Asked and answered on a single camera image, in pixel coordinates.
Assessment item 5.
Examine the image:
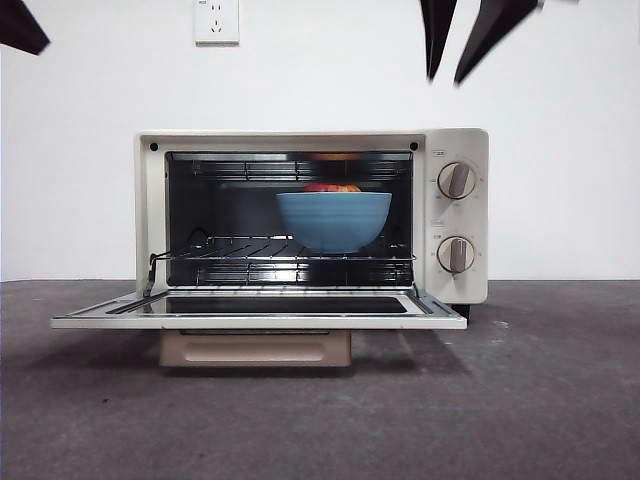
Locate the red apple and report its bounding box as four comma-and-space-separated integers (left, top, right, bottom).
301, 182, 362, 195

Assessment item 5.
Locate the blue ribbed bowl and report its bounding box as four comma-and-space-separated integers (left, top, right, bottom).
275, 191, 393, 254

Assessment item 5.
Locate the oven door with beige handle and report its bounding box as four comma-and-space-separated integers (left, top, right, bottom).
49, 292, 469, 369

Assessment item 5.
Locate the cream Toshiba toaster oven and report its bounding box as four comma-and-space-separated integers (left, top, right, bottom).
134, 128, 490, 319

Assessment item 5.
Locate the beige round oven knob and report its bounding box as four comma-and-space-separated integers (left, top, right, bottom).
437, 161, 477, 200
436, 236, 475, 274

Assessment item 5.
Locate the metal heating element guard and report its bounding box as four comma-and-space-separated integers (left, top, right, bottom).
192, 157, 414, 182
197, 262, 414, 287

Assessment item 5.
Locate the white wall socket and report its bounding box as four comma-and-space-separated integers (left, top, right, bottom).
194, 0, 240, 47

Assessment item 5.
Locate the metal wire oven rack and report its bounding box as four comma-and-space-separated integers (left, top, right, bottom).
152, 235, 417, 262

